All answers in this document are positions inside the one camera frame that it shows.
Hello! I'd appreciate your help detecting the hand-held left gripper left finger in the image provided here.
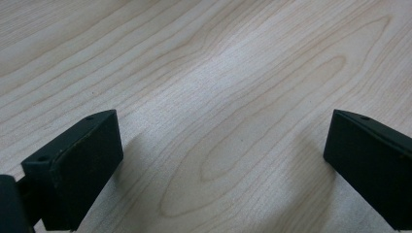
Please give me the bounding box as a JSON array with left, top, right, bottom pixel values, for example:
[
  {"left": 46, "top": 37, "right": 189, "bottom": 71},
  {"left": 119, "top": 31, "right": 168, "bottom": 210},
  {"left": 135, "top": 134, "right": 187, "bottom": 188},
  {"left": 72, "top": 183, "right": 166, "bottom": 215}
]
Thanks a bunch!
[{"left": 17, "top": 109, "right": 124, "bottom": 232}]

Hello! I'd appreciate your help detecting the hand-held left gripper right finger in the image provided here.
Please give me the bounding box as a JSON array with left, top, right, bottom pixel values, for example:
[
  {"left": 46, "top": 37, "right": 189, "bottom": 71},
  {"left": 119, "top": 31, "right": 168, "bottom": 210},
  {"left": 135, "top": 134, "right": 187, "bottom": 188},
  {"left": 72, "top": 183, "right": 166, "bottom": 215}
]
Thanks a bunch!
[{"left": 323, "top": 109, "right": 412, "bottom": 231}]

